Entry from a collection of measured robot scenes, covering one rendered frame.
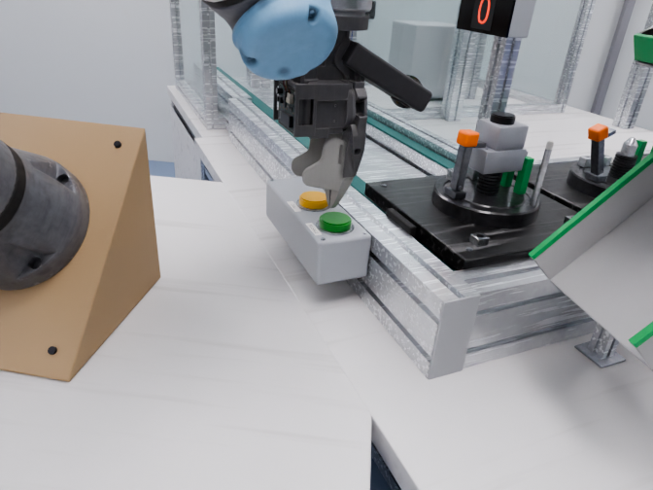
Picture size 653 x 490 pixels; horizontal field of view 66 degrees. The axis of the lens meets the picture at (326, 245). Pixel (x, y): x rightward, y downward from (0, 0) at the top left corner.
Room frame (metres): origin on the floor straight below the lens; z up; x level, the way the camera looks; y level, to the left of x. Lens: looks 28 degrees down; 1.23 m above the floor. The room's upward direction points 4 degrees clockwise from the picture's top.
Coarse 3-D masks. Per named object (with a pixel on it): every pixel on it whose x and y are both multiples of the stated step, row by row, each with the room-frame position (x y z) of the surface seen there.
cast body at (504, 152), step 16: (496, 112) 0.65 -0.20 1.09; (480, 128) 0.65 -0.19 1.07; (496, 128) 0.62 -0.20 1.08; (512, 128) 0.62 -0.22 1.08; (528, 128) 0.63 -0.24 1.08; (496, 144) 0.62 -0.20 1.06; (512, 144) 0.62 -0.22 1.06; (480, 160) 0.62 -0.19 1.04; (496, 160) 0.61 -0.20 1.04; (512, 160) 0.63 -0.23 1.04
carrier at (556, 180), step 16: (624, 144) 0.75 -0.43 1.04; (640, 144) 0.78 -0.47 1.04; (608, 160) 0.80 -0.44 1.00; (624, 160) 0.74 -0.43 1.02; (544, 176) 0.78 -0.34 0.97; (560, 176) 0.79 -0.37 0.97; (576, 176) 0.74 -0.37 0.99; (592, 176) 0.72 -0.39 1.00; (608, 176) 0.75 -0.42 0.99; (544, 192) 0.72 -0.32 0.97; (560, 192) 0.71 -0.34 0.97; (576, 192) 0.72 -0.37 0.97; (592, 192) 0.71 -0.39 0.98; (576, 208) 0.66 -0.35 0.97
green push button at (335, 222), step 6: (324, 216) 0.57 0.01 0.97; (330, 216) 0.57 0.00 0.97; (336, 216) 0.57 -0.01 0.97; (342, 216) 0.57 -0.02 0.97; (348, 216) 0.57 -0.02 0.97; (324, 222) 0.55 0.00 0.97; (330, 222) 0.55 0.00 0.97; (336, 222) 0.55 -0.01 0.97; (342, 222) 0.55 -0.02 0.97; (348, 222) 0.56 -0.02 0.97; (324, 228) 0.55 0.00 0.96; (330, 228) 0.54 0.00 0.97; (336, 228) 0.54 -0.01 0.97; (342, 228) 0.55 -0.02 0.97; (348, 228) 0.55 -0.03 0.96
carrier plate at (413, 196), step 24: (384, 192) 0.66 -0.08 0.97; (408, 192) 0.67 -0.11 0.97; (408, 216) 0.59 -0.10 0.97; (432, 216) 0.59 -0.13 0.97; (552, 216) 0.62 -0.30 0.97; (432, 240) 0.54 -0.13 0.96; (456, 240) 0.53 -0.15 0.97; (504, 240) 0.54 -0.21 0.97; (528, 240) 0.54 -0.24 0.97; (456, 264) 0.49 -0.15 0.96; (480, 264) 0.49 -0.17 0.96
